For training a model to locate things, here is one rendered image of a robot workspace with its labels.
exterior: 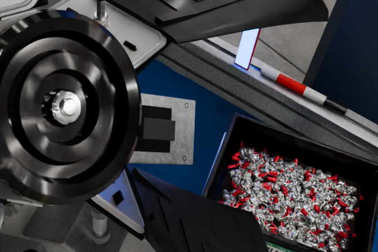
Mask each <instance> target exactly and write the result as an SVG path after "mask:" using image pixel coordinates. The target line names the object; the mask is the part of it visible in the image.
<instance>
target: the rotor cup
mask: <svg viewBox="0 0 378 252"><path fill-rule="evenodd" d="M64 90H69V91H72V92H74V93H75V94H76V95H77V96H78V97H79V99H80V103H81V113H80V116H79V118H78V119H77V120H76V121H75V122H74V123H72V124H68V125H65V124H61V123H59V122H58V121H57V120H56V119H55V118H54V117H53V115H52V111H51V103H52V100H53V98H54V96H55V95H56V94H57V93H58V92H60V91H64ZM141 120H142V100H141V91H140V85H139V82H138V78H137V74H136V71H135V69H134V67H133V64H132V62H131V60H130V58H129V56H128V54H127V53H126V51H125V49H124V48H123V46H122V45H121V44H120V42H119V41H118V40H117V39H116V38H115V37H114V36H113V35H112V33H111V32H109V31H108V30H107V29H106V28H105V27H104V26H102V25H101V24H100V23H98V22H96V21H95V20H93V19H91V18H89V17H87V16H84V15H82V14H79V13H76V12H71V11H66V10H58V9H45V10H38V11H33V12H29V13H25V14H22V15H19V16H14V17H10V18H7V19H3V20H1V17H0V203H2V204H3V205H7V204H9V203H11V202H10V201H7V199H8V200H15V201H22V202H26V203H32V204H37V205H43V206H67V205H72V204H76V203H80V202H82V201H86V200H88V199H90V198H92V197H94V196H96V195H98V194H100V193H101V192H102V191H104V190H105V189H107V188H108V187H109V186H110V185H111V184H112V183H113V182H114V181H115V180H116V179H117V178H118V176H120V175H121V173H122V172H123V170H124V169H125V167H126V166H127V164H128V163H129V161H130V159H131V157H132V155H133V152H134V149H135V147H136V144H137V141H138V137H139V133H140V128H141Z"/></svg>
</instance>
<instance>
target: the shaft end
mask: <svg viewBox="0 0 378 252"><path fill-rule="evenodd" d="M51 111H52V115H53V117H54V118H55V119H56V120H57V121H58V122H59V123H61V124H65V125H68V124H72V123H74V122H75V121H76V120H77V119H78V118H79V116H80V113H81V103H80V99H79V97H78V96H77V95H76V94H75V93H74V92H72V91H69V90H64V91H60V92H58V93H57V94H56V95H55V96H54V98H53V100H52V103H51Z"/></svg>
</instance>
